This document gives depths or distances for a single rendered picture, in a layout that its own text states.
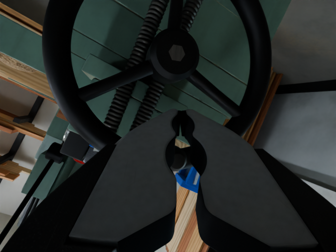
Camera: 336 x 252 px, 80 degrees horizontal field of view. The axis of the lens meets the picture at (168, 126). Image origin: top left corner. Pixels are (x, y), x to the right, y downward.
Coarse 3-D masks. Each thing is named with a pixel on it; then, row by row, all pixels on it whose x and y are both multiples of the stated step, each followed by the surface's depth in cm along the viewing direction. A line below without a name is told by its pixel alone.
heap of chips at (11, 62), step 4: (0, 52) 38; (0, 56) 39; (4, 56) 39; (8, 56) 38; (0, 60) 40; (4, 60) 39; (8, 60) 39; (12, 60) 39; (16, 60) 39; (8, 64) 40; (12, 64) 40; (16, 64) 40; (20, 64) 40; (24, 64) 40; (16, 68) 42; (20, 68) 42; (24, 68) 42; (28, 68) 43; (32, 68) 44
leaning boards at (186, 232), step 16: (272, 80) 177; (272, 96) 174; (256, 128) 174; (192, 192) 227; (176, 208) 237; (192, 208) 210; (176, 224) 230; (192, 224) 202; (176, 240) 214; (192, 240) 187
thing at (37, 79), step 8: (0, 64) 49; (8, 72) 49; (16, 72) 50; (24, 72) 50; (32, 72) 51; (40, 72) 51; (24, 80) 50; (32, 80) 51; (40, 80) 51; (40, 88) 51; (48, 88) 52
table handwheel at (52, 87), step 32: (64, 0) 21; (256, 0) 26; (64, 32) 22; (160, 32) 23; (256, 32) 27; (64, 64) 22; (160, 64) 23; (192, 64) 24; (256, 64) 28; (64, 96) 22; (96, 96) 24; (224, 96) 27; (256, 96) 27; (96, 128) 23
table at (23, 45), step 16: (0, 16) 35; (0, 32) 35; (16, 32) 36; (32, 32) 37; (0, 48) 36; (16, 48) 36; (32, 48) 37; (32, 64) 37; (80, 64) 39; (96, 64) 31; (80, 80) 39; (160, 96) 34
